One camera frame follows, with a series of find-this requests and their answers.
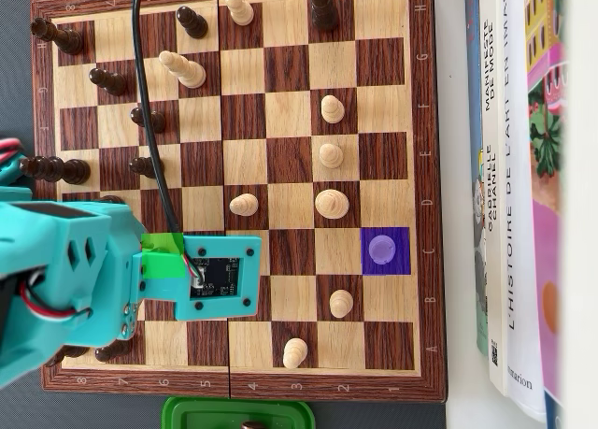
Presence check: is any green plastic tray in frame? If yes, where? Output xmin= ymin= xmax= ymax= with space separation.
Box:
xmin=161 ymin=394 xmax=317 ymax=429

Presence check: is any teal camera mount with circuit board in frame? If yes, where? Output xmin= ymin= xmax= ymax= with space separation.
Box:
xmin=132 ymin=234 xmax=262 ymax=322

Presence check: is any light wooden bishop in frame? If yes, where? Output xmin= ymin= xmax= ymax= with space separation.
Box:
xmin=224 ymin=0 xmax=255 ymax=27

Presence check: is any pink colourful illustrated book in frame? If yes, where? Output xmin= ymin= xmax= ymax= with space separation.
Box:
xmin=521 ymin=0 xmax=569 ymax=407

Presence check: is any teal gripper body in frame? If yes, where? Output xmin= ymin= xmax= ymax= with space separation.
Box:
xmin=105 ymin=210 xmax=144 ymax=343

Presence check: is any white Gabrielle Chanel book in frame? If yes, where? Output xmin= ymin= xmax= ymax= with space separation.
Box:
xmin=477 ymin=0 xmax=513 ymax=397

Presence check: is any dark wooden rook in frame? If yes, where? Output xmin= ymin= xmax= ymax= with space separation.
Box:
xmin=30 ymin=16 xmax=86 ymax=56
xmin=44 ymin=344 xmax=91 ymax=367

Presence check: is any white art history book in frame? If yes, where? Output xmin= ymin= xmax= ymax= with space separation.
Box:
xmin=497 ymin=0 xmax=548 ymax=423

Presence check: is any red white black servo wire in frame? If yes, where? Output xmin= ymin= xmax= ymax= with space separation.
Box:
xmin=0 ymin=138 xmax=23 ymax=162
xmin=18 ymin=279 xmax=93 ymax=322

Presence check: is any blue spine illustrated book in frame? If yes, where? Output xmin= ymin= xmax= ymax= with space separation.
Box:
xmin=463 ymin=0 xmax=491 ymax=358

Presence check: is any light wooden pawn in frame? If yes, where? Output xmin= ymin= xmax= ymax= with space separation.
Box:
xmin=328 ymin=289 xmax=355 ymax=320
xmin=228 ymin=193 xmax=260 ymax=217
xmin=320 ymin=94 xmax=346 ymax=125
xmin=318 ymin=142 xmax=346 ymax=171
xmin=282 ymin=337 xmax=309 ymax=370

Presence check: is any light wooden queen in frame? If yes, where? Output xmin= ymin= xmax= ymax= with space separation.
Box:
xmin=157 ymin=50 xmax=207 ymax=90

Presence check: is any dark wooden pawn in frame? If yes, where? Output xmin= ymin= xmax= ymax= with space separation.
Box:
xmin=93 ymin=337 xmax=135 ymax=363
xmin=176 ymin=6 xmax=209 ymax=40
xmin=129 ymin=106 xmax=168 ymax=135
xmin=88 ymin=66 xmax=128 ymax=97
xmin=128 ymin=155 xmax=164 ymax=179

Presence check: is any dark wooden king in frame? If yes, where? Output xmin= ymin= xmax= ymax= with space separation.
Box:
xmin=19 ymin=155 xmax=93 ymax=186

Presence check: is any black camera cable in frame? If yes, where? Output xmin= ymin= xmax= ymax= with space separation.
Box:
xmin=130 ymin=0 xmax=206 ymax=285

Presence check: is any dark grey mat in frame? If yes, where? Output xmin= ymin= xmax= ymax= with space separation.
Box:
xmin=0 ymin=0 xmax=449 ymax=429

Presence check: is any dark blue book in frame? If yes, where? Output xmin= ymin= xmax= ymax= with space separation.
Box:
xmin=544 ymin=391 xmax=565 ymax=429

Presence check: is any wooden folding chessboard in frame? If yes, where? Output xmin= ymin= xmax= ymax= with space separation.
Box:
xmin=30 ymin=0 xmax=445 ymax=405

